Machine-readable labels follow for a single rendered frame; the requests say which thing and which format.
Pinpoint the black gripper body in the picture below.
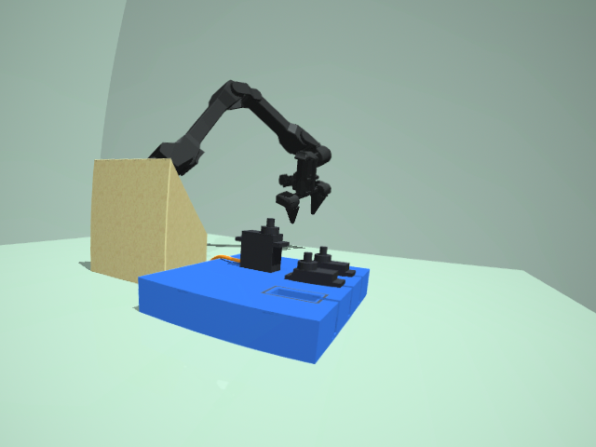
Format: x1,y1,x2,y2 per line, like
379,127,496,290
276,172,332,209

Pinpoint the blue rectangular platform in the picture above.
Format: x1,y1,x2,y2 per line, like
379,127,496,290
138,247,370,364

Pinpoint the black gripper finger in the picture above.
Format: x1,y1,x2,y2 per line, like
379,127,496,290
310,193,328,215
285,206,300,224

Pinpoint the black micro servo with orange cable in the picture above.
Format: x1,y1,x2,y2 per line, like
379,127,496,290
210,218,290,273

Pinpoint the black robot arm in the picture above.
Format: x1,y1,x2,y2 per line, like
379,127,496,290
148,80,332,176

